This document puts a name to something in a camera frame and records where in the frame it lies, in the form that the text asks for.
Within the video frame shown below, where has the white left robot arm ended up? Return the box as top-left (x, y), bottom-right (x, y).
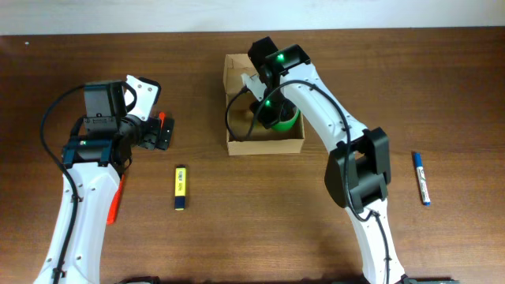
top-left (36, 75), bottom-right (174, 283)

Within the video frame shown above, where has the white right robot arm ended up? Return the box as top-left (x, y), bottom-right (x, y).
top-left (242, 37), bottom-right (407, 283)

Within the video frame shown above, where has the blue whiteboard marker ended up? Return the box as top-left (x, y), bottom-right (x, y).
top-left (413, 152), bottom-right (431, 207)

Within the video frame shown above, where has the orange utility knife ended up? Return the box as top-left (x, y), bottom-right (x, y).
top-left (107, 174), bottom-right (125, 225)

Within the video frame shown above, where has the green tape roll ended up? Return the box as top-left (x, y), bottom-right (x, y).
top-left (271, 110), bottom-right (300, 133)

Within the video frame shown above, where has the yellow highlighter with blue cap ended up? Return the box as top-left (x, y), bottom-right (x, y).
top-left (174, 165), bottom-right (187, 211)

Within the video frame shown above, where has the open brown cardboard box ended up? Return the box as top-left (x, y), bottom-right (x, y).
top-left (223, 54), bottom-right (305, 155)

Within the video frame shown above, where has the orange and black stapler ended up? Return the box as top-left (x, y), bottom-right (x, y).
top-left (158, 112), bottom-right (166, 128)

